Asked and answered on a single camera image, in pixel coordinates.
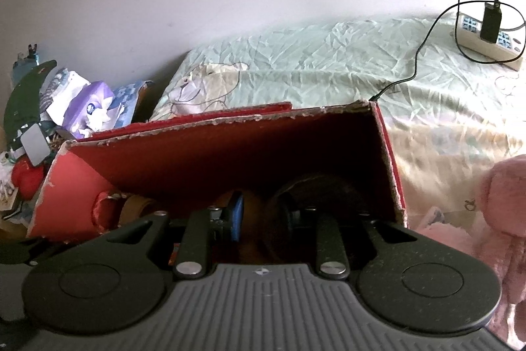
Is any grey tape roll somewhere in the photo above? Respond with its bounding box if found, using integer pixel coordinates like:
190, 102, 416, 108
269, 174, 366, 237

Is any black charger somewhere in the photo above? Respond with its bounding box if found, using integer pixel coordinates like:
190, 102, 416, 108
480, 1, 503, 44

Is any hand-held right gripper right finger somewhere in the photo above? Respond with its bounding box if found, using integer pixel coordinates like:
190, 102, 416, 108
285, 199, 453, 278

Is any red plush toy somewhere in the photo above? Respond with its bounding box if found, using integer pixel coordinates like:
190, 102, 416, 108
12, 158, 46, 200

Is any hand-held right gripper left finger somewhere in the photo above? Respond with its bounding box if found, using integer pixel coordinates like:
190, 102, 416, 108
66, 190, 245, 280

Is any pink plush rabbit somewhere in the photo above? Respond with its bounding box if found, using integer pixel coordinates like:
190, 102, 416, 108
411, 154, 526, 349

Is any large red cardboard box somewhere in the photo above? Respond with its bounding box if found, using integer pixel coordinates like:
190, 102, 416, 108
27, 99, 407, 249

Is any dark green felt piece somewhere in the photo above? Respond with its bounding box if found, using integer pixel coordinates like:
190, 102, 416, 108
6, 60, 58, 154

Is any white knit glove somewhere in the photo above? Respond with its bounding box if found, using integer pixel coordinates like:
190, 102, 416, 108
0, 151, 19, 212

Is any purple tissue pack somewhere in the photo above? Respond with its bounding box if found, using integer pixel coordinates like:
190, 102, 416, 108
61, 81, 115, 138

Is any orange ball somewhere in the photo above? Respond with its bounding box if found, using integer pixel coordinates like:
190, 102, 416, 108
218, 190, 284, 265

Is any black cable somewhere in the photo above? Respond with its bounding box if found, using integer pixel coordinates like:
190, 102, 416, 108
368, 0, 526, 103

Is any teal blue container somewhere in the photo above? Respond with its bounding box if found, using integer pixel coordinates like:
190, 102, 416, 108
12, 42, 42, 82

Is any pale green bed sheet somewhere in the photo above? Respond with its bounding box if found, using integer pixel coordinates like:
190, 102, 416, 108
150, 17, 526, 237

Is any white power strip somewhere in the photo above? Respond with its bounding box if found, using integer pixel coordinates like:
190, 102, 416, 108
454, 11, 526, 72

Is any beige strap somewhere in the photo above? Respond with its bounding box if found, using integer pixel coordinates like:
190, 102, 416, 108
117, 192, 159, 226

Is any white rounded square pad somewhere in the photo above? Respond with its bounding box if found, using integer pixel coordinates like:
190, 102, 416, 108
20, 124, 51, 167

